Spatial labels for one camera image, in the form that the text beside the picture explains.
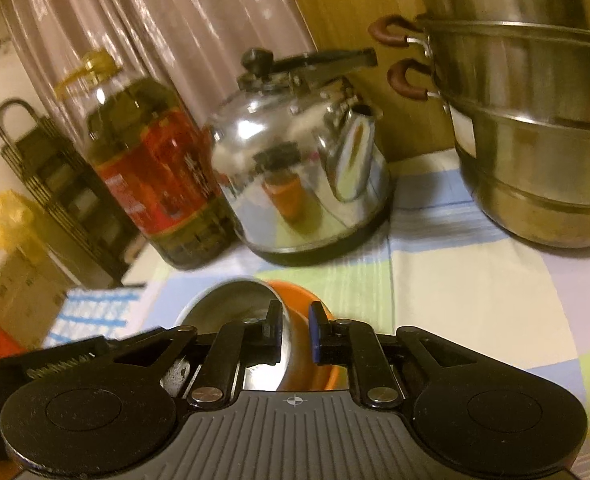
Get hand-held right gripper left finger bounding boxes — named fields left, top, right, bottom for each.
left=115, top=300, right=284, bottom=394

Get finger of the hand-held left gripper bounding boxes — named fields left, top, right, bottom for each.
left=22, top=336, right=108, bottom=382

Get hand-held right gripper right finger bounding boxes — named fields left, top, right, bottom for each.
left=309, top=301, right=481, bottom=395

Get orange bowl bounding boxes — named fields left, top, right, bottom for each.
left=265, top=280, right=351, bottom=392

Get white bowl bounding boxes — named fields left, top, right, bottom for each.
left=175, top=280, right=296, bottom=393

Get blue white striped cloth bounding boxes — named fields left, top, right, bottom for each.
left=45, top=285, right=146, bottom=348

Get cardboard box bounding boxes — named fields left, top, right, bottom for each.
left=0, top=250, right=68, bottom=351

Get yellow plastic bag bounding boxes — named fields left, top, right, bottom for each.
left=0, top=191, right=50, bottom=263

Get stainless steel kettle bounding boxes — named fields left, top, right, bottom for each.
left=207, top=47, right=393, bottom=267

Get checked pastel tablecloth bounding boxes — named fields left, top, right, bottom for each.
left=120, top=147, right=590, bottom=480

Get cooking oil bottle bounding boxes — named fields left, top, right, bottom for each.
left=55, top=49, right=233, bottom=271

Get stainless steel steamer pot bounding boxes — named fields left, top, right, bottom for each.
left=368, top=0, right=590, bottom=250

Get sheer curtain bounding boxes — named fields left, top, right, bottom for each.
left=0, top=0, right=321, bottom=196

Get black wire rack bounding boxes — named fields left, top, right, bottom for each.
left=0, top=100, right=140, bottom=283

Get wooden wall panel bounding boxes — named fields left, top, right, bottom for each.
left=275, top=0, right=456, bottom=163

